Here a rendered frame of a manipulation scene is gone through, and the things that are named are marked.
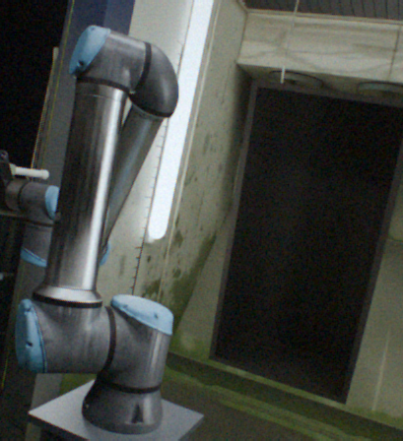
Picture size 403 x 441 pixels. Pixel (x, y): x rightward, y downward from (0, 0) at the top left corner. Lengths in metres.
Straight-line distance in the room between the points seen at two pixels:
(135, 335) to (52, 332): 0.18
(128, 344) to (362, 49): 2.47
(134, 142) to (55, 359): 0.53
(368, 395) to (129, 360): 2.13
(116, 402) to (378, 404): 2.12
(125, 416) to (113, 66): 0.75
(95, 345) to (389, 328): 2.38
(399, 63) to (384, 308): 1.41
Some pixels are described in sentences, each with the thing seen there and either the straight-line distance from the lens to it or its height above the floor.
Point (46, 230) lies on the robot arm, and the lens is 1.46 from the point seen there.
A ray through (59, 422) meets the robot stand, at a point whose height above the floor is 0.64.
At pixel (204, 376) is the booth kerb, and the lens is 3.27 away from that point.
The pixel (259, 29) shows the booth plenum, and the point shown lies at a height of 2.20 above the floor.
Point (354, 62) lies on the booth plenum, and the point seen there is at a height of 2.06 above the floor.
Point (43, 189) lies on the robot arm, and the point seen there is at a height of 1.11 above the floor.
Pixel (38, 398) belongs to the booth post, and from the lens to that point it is 2.26.
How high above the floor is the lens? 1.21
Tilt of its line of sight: 4 degrees down
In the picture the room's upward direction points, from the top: 12 degrees clockwise
